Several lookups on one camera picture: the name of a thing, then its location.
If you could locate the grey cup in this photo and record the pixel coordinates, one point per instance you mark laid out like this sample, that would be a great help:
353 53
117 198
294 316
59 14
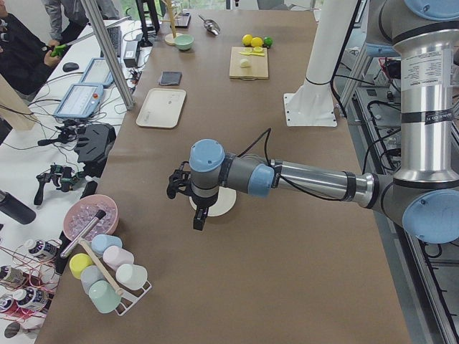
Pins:
89 276

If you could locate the near blue teach pendant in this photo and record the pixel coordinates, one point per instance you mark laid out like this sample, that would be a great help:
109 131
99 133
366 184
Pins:
80 101

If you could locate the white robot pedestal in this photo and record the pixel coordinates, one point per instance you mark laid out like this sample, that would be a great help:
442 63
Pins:
312 104

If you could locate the green lime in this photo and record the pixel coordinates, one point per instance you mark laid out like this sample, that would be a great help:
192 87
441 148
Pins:
267 42

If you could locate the black plastic bracket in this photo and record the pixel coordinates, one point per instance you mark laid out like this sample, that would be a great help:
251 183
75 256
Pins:
94 143

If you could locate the wooden cup tree stand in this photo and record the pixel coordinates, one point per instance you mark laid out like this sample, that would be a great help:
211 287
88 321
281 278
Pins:
172 12

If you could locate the pink cup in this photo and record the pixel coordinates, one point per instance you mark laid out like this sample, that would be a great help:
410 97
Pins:
115 256

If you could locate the mint green bowl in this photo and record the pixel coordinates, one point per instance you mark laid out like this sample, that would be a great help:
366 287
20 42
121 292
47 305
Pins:
184 42

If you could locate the yellow cup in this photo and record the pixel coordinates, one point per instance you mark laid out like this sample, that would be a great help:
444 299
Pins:
78 263

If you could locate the metal scoop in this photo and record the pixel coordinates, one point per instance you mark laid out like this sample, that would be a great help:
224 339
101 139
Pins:
210 25

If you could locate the blue cup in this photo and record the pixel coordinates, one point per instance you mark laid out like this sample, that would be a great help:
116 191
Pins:
102 241

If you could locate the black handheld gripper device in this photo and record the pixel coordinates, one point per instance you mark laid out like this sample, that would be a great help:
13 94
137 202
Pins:
62 177

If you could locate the black keyboard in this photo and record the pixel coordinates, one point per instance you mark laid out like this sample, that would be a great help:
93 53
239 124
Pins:
115 36

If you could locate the dark grey folded cloth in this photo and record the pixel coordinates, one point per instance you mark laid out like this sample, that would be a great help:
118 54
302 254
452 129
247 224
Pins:
170 78

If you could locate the white cup rack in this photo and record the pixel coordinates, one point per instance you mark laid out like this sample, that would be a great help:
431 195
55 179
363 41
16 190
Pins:
130 298

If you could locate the cream round plate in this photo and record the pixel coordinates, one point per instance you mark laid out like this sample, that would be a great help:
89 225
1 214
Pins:
225 201

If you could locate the seated person in black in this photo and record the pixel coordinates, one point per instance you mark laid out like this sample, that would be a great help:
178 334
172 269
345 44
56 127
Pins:
26 61

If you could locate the wooden cutting board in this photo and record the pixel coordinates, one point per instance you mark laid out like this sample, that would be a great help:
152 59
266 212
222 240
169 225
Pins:
257 71

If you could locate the blue teach pendant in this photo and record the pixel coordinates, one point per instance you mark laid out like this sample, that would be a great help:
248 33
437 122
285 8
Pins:
97 72
80 101

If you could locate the far blue teach pendant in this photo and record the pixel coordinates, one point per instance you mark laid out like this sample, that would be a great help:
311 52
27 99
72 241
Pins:
97 72

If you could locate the cream rectangular tray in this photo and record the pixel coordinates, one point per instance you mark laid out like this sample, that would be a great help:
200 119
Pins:
161 108

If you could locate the mint green cup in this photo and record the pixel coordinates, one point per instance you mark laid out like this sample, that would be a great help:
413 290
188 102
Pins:
104 297

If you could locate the pink bowl with ice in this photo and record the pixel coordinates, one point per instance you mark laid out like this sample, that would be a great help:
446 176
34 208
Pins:
85 210

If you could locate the yellow plastic knife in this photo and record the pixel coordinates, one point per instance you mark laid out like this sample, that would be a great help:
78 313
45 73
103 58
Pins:
259 54

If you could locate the aluminium frame post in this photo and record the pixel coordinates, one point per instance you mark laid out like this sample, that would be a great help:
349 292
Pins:
96 20

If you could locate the metal black-tipped muddler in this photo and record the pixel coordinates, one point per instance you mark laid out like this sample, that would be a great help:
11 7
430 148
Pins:
100 214

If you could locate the black computer mouse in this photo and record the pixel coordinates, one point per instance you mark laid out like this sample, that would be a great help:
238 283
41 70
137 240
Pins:
70 67

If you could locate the white cup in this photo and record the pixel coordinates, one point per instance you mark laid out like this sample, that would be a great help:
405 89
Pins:
132 276

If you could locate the whole yellow lemon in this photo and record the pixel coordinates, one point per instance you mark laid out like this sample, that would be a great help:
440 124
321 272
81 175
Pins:
256 42
247 39

